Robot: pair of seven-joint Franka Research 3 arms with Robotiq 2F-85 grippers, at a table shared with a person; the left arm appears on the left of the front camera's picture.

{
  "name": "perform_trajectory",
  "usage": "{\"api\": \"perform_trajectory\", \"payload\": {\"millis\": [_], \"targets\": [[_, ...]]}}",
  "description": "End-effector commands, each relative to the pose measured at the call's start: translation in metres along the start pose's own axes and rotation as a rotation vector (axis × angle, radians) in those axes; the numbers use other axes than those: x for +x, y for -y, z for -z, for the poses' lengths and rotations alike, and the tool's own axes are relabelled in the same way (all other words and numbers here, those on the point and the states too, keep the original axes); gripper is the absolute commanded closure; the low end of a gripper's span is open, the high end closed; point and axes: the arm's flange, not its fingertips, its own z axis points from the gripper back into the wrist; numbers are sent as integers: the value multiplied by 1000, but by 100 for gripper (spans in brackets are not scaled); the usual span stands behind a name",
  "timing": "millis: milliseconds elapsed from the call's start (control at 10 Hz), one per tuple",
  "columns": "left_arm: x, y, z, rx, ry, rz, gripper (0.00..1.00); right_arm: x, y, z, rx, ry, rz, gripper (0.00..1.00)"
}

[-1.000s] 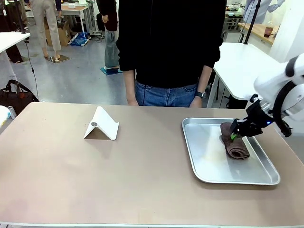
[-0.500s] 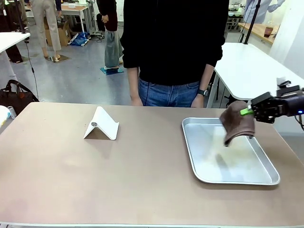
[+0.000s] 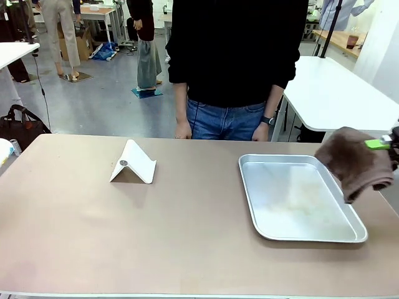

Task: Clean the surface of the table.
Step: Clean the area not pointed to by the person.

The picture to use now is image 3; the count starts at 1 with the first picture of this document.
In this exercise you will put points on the white and yellow package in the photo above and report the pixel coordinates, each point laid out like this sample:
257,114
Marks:
5,152

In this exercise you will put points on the cardboard box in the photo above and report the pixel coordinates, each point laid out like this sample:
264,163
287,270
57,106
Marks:
82,45

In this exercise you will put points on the silver drink can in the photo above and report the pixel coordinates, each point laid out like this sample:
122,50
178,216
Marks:
15,148

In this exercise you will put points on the bystander in light blue shirt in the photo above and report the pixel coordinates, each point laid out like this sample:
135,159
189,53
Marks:
339,12

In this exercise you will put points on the blue plastic bag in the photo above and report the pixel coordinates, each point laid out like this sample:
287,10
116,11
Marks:
104,51

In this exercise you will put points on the person's torso in black sweater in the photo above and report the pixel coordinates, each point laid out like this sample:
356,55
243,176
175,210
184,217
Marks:
233,46

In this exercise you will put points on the brown cloth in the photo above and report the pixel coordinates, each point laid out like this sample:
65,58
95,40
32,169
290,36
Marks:
352,159

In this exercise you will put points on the black tripod pole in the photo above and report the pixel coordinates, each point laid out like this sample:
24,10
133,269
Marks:
26,21

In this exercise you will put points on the person's left forearm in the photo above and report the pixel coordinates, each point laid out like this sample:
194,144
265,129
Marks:
272,101

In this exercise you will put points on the bystander in dark clothes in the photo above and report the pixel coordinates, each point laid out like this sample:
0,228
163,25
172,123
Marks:
14,31

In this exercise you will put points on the black camera pole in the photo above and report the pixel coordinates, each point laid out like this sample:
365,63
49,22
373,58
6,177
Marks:
330,28

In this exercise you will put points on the black wristwatch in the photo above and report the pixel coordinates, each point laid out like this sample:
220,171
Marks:
268,120

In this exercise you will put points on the black bag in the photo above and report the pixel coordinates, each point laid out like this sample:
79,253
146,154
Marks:
22,126

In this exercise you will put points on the person's right hand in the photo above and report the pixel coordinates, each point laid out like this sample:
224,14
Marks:
183,130

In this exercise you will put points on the person's right forearm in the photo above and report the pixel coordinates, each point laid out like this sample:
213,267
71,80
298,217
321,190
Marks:
180,102

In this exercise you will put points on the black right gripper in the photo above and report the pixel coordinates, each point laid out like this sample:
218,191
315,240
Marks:
396,155

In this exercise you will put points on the blue jeans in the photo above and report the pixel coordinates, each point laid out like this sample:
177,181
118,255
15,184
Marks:
224,121

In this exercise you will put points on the wooden workbench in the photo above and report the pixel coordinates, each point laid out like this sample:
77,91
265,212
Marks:
339,40

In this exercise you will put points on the wooden top desk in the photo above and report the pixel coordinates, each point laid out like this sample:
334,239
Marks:
99,12

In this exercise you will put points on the teal floor mat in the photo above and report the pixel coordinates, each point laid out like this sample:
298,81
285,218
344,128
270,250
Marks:
146,93

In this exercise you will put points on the small white side table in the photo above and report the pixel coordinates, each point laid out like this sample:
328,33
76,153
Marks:
12,53

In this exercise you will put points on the large white side table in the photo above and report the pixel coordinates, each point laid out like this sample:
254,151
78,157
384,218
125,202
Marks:
333,93

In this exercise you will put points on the bystander in beige trousers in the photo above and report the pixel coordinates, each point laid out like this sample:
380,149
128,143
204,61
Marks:
62,28

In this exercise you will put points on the white folded stand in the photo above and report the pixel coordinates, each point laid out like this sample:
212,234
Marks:
132,165

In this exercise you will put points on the wooden floor board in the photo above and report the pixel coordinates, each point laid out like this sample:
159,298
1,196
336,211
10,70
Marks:
79,76

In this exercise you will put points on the metal tray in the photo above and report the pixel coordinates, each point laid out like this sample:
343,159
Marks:
296,199

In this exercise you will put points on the brown cup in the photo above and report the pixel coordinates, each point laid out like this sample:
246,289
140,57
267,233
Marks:
352,42

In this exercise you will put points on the person's left hand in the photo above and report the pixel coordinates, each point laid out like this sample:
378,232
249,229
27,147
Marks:
260,134

